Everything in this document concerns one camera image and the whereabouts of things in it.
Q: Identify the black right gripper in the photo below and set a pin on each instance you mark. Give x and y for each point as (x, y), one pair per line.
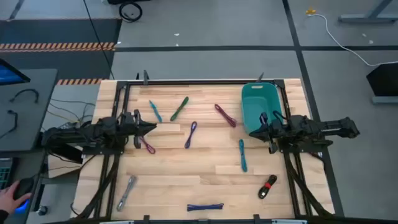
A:
(273, 130)

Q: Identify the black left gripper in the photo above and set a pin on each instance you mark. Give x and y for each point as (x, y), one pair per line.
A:
(132, 124)

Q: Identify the red and black tool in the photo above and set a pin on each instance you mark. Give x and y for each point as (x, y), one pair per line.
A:
(266, 187)

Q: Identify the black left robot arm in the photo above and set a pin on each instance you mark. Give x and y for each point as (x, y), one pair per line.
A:
(93, 133)

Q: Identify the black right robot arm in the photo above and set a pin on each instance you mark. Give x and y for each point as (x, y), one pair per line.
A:
(311, 127)

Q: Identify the teal plastic bin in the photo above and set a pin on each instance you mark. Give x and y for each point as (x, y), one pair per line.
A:
(258, 102)

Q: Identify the black table clamp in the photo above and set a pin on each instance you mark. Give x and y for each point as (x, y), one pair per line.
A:
(145, 76)
(260, 77)

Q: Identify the grey side desk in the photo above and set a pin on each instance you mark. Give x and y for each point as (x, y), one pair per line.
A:
(31, 112)

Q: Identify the black floor mat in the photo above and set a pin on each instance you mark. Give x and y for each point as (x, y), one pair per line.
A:
(62, 31)

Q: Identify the yellow plug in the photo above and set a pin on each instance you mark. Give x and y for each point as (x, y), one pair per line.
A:
(310, 11)

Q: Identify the black caster wheel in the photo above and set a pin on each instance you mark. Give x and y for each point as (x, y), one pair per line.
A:
(41, 210)

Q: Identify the black box on grey base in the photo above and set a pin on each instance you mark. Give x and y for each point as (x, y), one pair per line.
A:
(384, 81)

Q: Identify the black computer mouse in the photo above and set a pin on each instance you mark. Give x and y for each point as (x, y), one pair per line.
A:
(23, 186)

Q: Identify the computer monitor with blue screen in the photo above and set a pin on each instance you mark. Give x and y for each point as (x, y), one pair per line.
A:
(9, 74)

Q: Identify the black keyboard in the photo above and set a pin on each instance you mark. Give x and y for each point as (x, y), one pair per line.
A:
(4, 174)

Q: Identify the person's hand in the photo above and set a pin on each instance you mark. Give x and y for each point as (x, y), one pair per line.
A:
(7, 199)

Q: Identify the grey metal table foot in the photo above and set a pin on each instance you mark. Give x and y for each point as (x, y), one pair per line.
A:
(367, 18)

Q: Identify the black aluminium table frame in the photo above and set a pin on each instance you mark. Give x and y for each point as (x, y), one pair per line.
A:
(202, 82)

